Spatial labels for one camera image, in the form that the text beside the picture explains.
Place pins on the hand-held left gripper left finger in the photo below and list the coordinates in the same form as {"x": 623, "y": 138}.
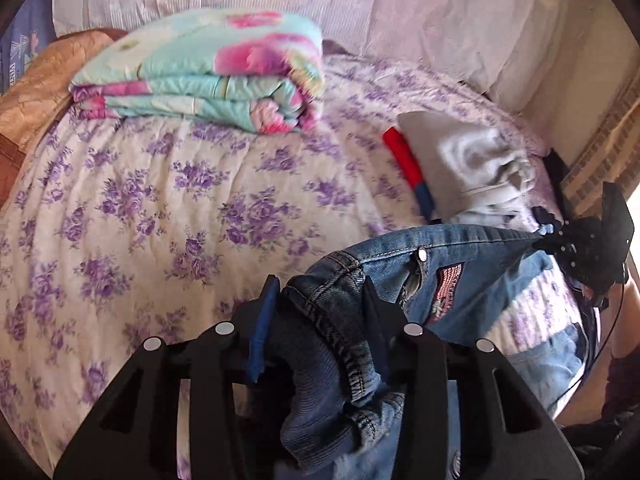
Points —
{"x": 262, "y": 332}

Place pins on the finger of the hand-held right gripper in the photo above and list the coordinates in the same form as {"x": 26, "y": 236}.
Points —
{"x": 546, "y": 217}
{"x": 550, "y": 246}

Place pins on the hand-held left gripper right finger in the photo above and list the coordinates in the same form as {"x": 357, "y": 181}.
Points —
{"x": 381, "y": 331}

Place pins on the blue denim pants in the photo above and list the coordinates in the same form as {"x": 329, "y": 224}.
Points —
{"x": 350, "y": 280}

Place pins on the person's right forearm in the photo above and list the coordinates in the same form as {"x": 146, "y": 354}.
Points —
{"x": 631, "y": 320}

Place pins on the folded grey garment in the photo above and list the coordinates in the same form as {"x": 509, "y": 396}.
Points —
{"x": 465, "y": 160}

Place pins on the woven beige mat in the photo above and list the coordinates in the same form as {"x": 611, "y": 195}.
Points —
{"x": 610, "y": 135}

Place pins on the person's dark clothing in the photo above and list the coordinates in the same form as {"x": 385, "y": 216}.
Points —
{"x": 622, "y": 390}

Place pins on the folded red blue garment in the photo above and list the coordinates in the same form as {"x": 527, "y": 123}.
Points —
{"x": 407, "y": 160}

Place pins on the purple floral bed sheet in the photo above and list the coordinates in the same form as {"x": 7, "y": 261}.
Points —
{"x": 150, "y": 200}

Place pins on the folded teal pink floral quilt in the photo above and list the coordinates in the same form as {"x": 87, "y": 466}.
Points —
{"x": 210, "y": 70}

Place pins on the tan satin pillow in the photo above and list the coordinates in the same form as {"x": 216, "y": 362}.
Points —
{"x": 45, "y": 85}

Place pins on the blue wall poster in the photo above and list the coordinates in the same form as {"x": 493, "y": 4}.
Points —
{"x": 25, "y": 35}

